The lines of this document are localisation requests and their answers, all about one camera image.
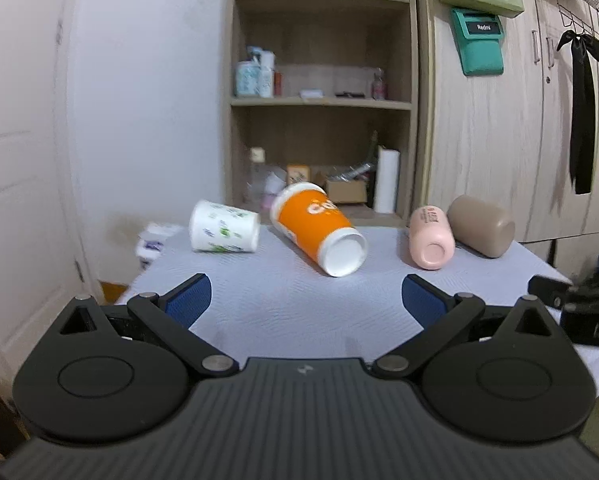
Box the orange coco paper cup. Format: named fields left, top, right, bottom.
left=270, top=182, right=368, bottom=278

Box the pink tumbler cup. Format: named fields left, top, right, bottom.
left=409, top=206, right=456, bottom=271

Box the taupe brown tumbler cup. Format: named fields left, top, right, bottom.
left=447, top=195, right=515, bottom=259

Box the white green-patterned paper cup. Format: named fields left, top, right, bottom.
left=189, top=200, right=260, bottom=252

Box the white quilted table cloth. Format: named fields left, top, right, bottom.
left=115, top=224, right=599, bottom=399

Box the white door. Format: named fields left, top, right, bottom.
left=0, top=0, right=98, bottom=388

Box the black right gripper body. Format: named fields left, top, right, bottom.
left=527, top=275, right=599, bottom=347

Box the clear bottle beige cap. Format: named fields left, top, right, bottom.
left=246, top=146, right=267, bottom=210

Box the white paper towel roll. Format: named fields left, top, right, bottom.
left=373, top=146, right=400, bottom=214

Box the small cardboard box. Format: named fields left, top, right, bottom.
left=324, top=179, right=368, bottom=205

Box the wooden wardrobe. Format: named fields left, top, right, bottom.
left=413, top=0, right=599, bottom=280

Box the yellow patterned small box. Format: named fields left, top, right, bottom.
left=286, top=164, right=310, bottom=185

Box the small pink bottle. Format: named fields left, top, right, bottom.
left=371, top=68, right=386, bottom=101

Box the teal white tissue canister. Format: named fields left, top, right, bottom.
left=234, top=61, right=260, bottom=98

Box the wooden shelf unit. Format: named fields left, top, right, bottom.
left=222, top=0, right=420, bottom=226

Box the black ribbon bow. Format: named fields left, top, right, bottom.
left=557, top=30, right=599, bottom=195

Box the teal wall pouch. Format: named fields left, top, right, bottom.
left=450, top=8, right=505, bottom=76

